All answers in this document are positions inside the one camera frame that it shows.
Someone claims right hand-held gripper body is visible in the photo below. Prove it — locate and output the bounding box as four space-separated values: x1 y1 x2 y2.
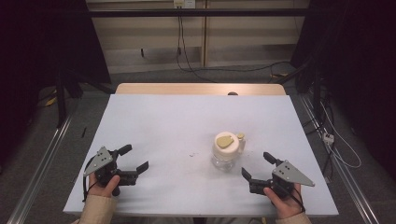
248 159 316 200

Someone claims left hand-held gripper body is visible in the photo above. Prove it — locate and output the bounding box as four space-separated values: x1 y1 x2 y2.
83 146 139 197

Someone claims clear jar with white lid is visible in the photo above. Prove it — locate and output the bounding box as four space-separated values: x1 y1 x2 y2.
211 131 247 172

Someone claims person's left hand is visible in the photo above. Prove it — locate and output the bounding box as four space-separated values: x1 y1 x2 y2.
88 172 121 199

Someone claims person's right hand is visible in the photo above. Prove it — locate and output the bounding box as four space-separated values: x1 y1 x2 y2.
262 183 304 220

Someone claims white table board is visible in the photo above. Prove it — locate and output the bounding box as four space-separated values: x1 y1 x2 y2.
63 93 340 217

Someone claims white power strip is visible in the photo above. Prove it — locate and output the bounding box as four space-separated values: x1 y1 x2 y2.
322 132 335 146

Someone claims black metal stand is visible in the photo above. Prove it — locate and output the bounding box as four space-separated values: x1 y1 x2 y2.
55 69 116 129

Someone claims dark curtain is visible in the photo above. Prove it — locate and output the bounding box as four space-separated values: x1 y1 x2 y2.
290 0 396 181
0 0 111 166

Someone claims black horizontal bar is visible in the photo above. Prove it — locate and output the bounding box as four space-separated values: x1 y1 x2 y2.
87 8 312 18

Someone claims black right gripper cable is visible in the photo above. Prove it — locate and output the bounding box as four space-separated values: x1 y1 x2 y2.
289 183 306 214

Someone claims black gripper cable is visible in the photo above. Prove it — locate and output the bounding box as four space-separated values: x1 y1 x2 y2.
289 183 306 214
81 155 98 203

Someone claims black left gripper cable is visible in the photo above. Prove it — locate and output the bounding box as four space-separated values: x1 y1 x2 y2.
81 155 98 203

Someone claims aluminium floor rail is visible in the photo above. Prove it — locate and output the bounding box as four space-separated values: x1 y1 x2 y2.
6 115 74 224
298 92 381 224

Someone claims white cable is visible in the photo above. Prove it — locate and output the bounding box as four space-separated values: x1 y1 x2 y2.
320 102 362 170

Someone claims black wall cable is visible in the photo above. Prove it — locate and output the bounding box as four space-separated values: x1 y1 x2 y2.
176 15 292 83

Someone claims wooden wall post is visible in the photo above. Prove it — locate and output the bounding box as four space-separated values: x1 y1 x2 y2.
200 0 209 68

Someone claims white wall socket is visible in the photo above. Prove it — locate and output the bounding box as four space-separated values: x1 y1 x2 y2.
173 0 196 9

